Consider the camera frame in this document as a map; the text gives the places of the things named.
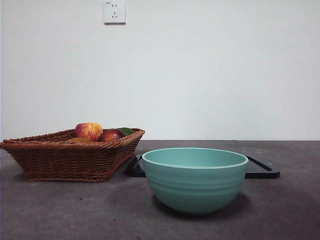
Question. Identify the red yellow apple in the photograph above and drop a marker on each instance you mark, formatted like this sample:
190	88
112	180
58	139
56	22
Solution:
88	131

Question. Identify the dark red apple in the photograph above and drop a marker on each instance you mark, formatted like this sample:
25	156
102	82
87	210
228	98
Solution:
111	136

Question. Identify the white wall socket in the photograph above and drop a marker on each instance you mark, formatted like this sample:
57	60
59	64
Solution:
115	12

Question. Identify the brown wicker basket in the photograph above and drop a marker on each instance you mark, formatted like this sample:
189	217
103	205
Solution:
62	160

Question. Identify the teal ribbed bowl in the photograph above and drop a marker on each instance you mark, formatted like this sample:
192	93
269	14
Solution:
195	190

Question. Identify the green fruit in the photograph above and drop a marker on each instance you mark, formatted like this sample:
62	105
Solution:
127	131

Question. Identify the dark rectangular tray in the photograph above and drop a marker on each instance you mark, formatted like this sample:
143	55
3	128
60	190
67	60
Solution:
262	171

